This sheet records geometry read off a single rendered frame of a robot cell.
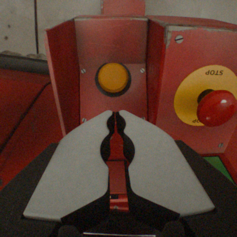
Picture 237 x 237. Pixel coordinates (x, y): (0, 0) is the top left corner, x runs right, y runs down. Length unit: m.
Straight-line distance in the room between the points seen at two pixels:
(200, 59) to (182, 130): 0.08
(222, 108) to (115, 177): 0.13
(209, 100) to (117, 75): 0.11
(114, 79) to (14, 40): 0.88
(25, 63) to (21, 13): 0.24
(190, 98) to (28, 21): 0.92
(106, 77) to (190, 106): 0.11
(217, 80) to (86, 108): 0.16
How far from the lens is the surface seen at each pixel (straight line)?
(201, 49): 0.18
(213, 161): 0.25
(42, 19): 1.00
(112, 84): 0.23
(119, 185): 0.20
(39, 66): 1.00
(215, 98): 0.18
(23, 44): 1.06
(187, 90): 0.19
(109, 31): 0.24
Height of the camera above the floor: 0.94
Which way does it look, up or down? 55 degrees down
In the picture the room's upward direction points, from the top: 176 degrees clockwise
